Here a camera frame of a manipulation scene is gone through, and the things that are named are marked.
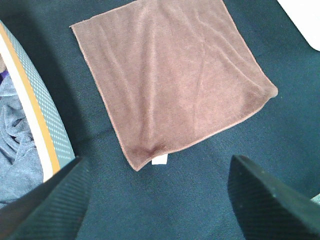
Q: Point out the blue grey cloth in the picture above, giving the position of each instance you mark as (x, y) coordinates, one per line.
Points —
(20, 166)

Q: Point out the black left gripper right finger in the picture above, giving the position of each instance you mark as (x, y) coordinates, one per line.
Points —
(268, 209)

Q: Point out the white plastic storage bin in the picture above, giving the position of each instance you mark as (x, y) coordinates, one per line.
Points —
(305, 14)

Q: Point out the grey perforated laundry basket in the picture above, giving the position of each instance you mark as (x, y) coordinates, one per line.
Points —
(51, 139)

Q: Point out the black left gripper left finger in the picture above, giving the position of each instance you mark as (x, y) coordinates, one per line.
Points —
(54, 210)

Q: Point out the black table cloth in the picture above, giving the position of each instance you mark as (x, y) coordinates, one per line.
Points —
(187, 198)

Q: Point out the brown microfibre towel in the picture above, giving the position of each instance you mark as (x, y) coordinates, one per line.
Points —
(171, 74)

